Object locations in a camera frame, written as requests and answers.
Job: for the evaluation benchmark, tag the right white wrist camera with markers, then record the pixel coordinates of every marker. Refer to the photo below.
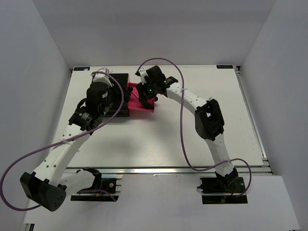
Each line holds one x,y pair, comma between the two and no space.
143,75

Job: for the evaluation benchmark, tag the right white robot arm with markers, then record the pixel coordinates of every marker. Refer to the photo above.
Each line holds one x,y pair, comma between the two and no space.
208,119

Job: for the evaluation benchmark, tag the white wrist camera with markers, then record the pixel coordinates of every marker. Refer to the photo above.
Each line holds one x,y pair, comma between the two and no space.
143,75
97,76

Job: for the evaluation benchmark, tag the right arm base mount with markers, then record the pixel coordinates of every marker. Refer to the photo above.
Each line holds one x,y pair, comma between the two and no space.
214,193

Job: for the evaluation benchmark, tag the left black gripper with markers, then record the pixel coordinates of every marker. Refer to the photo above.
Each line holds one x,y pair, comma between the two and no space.
127,95

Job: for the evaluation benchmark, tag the black drawer cabinet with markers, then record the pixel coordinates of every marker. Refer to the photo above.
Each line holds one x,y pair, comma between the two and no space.
123,80

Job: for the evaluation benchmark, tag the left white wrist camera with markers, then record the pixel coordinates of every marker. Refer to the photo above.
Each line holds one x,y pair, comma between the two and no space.
97,76

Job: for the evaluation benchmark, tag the blue table label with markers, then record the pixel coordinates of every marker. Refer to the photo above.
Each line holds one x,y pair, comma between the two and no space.
224,66
81,68

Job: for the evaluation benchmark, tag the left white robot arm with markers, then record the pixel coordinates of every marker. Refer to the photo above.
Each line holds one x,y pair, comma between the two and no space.
46,185

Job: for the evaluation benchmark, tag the left blue table label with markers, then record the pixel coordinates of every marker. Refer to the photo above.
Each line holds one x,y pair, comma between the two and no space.
81,68

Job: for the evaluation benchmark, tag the right blue table label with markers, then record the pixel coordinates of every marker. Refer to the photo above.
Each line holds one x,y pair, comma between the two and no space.
224,66

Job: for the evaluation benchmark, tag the aluminium table frame rail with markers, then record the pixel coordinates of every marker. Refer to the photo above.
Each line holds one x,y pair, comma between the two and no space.
266,165

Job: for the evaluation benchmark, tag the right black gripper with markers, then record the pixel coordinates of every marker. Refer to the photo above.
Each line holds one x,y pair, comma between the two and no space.
142,89

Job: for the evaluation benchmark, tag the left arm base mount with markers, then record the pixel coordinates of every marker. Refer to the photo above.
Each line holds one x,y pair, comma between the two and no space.
103,189

